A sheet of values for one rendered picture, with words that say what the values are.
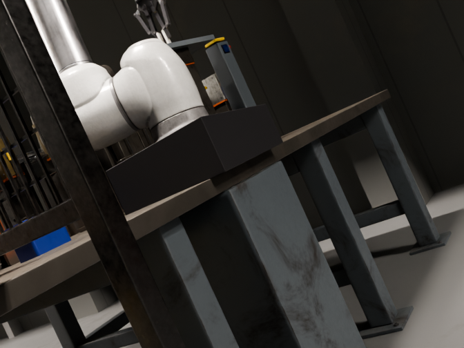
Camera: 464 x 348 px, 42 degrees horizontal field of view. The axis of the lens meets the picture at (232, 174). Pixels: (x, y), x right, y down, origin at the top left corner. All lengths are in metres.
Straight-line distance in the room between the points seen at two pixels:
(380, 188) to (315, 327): 2.21
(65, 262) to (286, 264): 0.65
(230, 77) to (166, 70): 0.88
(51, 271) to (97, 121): 0.67
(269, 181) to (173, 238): 0.38
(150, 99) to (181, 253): 0.45
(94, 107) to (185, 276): 0.54
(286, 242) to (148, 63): 0.56
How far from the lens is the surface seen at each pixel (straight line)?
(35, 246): 1.53
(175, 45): 2.20
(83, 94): 1.60
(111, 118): 1.58
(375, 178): 3.66
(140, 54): 1.57
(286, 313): 1.44
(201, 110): 1.56
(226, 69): 2.41
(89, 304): 5.20
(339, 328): 1.65
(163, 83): 1.54
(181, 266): 1.26
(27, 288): 0.96
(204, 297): 1.29
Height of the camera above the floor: 0.74
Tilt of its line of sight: 2 degrees down
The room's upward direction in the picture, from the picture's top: 25 degrees counter-clockwise
